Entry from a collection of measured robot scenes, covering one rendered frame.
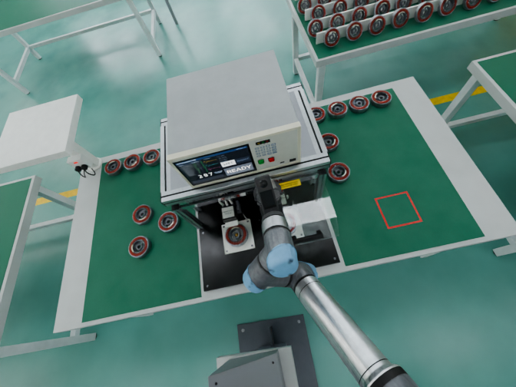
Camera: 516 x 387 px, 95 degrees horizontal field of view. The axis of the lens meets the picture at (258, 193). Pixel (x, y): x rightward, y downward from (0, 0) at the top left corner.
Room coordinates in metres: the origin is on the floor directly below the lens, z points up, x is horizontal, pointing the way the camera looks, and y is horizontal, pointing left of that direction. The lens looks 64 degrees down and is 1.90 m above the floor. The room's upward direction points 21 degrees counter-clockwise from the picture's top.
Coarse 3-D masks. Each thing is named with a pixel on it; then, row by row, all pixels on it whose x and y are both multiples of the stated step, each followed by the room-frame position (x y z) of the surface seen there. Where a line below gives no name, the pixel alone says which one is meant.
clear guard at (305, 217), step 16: (304, 176) 0.41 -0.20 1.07; (320, 176) 0.39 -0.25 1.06; (288, 192) 0.37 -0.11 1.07; (304, 192) 0.35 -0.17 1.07; (320, 192) 0.32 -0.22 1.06; (288, 208) 0.31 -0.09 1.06; (304, 208) 0.29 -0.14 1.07; (320, 208) 0.26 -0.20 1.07; (288, 224) 0.25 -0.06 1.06; (304, 224) 0.23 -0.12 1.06; (320, 224) 0.21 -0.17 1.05; (336, 224) 0.19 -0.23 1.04
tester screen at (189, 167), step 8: (224, 152) 0.49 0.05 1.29; (232, 152) 0.48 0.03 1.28; (240, 152) 0.48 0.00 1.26; (248, 152) 0.48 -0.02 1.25; (192, 160) 0.50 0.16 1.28; (200, 160) 0.50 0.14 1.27; (208, 160) 0.50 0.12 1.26; (216, 160) 0.49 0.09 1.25; (224, 160) 0.49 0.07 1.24; (184, 168) 0.51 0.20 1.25; (192, 168) 0.51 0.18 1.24; (200, 168) 0.50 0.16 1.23; (208, 168) 0.50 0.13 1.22; (216, 168) 0.50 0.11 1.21; (224, 168) 0.49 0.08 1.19; (192, 176) 0.51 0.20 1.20; (224, 176) 0.49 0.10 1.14
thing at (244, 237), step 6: (228, 228) 0.41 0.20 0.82; (234, 228) 0.41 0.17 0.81; (240, 228) 0.39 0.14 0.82; (228, 234) 0.39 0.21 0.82; (234, 234) 0.38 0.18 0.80; (246, 234) 0.35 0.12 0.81; (228, 240) 0.36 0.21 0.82; (234, 240) 0.35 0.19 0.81; (240, 240) 0.33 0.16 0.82; (246, 240) 0.33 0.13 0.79; (234, 246) 0.33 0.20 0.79
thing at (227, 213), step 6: (228, 192) 0.56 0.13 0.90; (234, 198) 0.52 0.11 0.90; (234, 204) 0.49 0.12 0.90; (222, 210) 0.47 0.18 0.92; (228, 210) 0.46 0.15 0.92; (234, 210) 0.45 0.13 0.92; (222, 216) 0.44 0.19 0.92; (228, 216) 0.43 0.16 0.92; (234, 216) 0.42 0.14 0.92; (228, 222) 0.42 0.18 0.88; (234, 222) 0.41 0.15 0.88
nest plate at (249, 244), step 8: (224, 224) 0.46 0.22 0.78; (248, 224) 0.41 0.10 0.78; (224, 232) 0.42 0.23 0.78; (240, 232) 0.39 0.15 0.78; (248, 232) 0.37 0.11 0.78; (224, 240) 0.38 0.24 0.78; (248, 240) 0.33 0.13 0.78; (224, 248) 0.34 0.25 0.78; (232, 248) 0.33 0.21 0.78; (240, 248) 0.31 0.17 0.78; (248, 248) 0.30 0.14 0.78
